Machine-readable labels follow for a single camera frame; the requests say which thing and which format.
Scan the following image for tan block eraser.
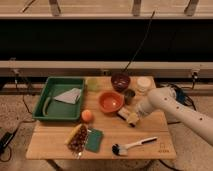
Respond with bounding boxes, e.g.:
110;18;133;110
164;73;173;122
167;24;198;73
117;108;136;127

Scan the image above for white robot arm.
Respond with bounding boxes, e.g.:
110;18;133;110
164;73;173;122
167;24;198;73
133;87;213;146

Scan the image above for small dark metal cup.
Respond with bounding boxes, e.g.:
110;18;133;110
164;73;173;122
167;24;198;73
124;89;135;105

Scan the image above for orange plastic bowl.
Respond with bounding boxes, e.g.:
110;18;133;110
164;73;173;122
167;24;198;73
98;91;124;114

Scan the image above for white dish brush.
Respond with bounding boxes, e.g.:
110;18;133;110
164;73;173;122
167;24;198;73
112;137;157;156

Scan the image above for white lidded container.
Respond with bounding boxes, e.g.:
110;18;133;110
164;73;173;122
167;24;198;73
137;77;151;93

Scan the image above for dark red bowl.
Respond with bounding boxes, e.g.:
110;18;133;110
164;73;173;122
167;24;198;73
111;73;130;92

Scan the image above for green sponge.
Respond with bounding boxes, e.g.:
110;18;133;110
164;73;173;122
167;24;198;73
85;129;103;153

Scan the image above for orange fruit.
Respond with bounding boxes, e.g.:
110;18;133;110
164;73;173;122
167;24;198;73
81;110;93;123

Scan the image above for yellow-green plastic cup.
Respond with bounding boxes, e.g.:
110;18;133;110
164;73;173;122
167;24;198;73
86;78;99;92

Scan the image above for corn cob toy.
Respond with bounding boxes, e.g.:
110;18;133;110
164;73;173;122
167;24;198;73
65;124;82;145

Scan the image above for brown grape bunch toy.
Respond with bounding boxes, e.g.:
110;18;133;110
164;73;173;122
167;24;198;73
67;124;87;153

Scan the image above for grey folded cloth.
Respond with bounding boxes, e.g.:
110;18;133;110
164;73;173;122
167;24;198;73
54;88;82;104

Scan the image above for green plastic tray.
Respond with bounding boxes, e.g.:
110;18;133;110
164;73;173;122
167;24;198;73
33;77;85;122

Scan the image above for green banana-shaped item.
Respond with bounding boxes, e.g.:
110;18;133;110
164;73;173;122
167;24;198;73
42;97;51;116

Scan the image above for black power adapter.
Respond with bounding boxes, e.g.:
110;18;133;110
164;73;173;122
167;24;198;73
0;132;14;155

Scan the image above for black cable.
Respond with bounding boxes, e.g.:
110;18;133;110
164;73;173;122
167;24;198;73
121;9;157;75

